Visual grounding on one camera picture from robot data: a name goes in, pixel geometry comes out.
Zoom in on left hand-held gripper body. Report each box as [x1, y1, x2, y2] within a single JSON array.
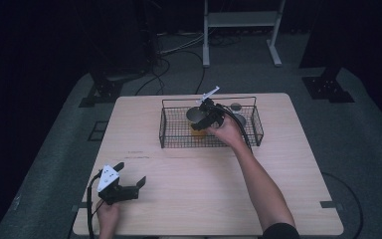
[[96, 164, 139, 205]]

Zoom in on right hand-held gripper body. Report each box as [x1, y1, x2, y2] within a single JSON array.
[[196, 86, 226, 128]]

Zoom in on orange cup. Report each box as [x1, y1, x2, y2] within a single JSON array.
[[185, 106, 213, 137]]

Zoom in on black wire basket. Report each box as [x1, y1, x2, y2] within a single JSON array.
[[158, 96, 265, 149]]

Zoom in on silver metal cup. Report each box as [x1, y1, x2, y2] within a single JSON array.
[[233, 113, 248, 129]]

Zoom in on person's right hand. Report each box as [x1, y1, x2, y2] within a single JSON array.
[[208, 114, 247, 149]]

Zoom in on person's left hand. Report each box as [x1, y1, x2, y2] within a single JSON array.
[[95, 200, 121, 232]]

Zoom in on black tape square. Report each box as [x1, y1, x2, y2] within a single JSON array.
[[87, 120, 109, 142]]

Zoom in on grey tape strip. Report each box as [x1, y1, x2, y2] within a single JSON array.
[[71, 201, 94, 213], [319, 200, 344, 212]]

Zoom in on white metal stand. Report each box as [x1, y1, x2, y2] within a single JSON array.
[[202, 0, 287, 69]]

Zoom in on black sleeve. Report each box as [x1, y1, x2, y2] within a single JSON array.
[[262, 222, 301, 239]]

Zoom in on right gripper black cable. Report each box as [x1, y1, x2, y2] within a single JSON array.
[[216, 103, 365, 239]]

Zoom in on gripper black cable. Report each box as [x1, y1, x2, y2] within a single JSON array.
[[86, 169, 103, 239], [216, 103, 365, 239]]

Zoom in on black floor cable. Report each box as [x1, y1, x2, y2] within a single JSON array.
[[133, 57, 172, 97], [178, 49, 207, 96]]

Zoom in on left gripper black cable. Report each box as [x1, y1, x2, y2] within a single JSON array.
[[86, 169, 103, 239]]

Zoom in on grey floor cable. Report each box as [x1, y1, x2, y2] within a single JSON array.
[[158, 31, 207, 56]]

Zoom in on black stand with base plate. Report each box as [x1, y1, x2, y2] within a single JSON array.
[[298, 49, 356, 104], [79, 66, 127, 109]]

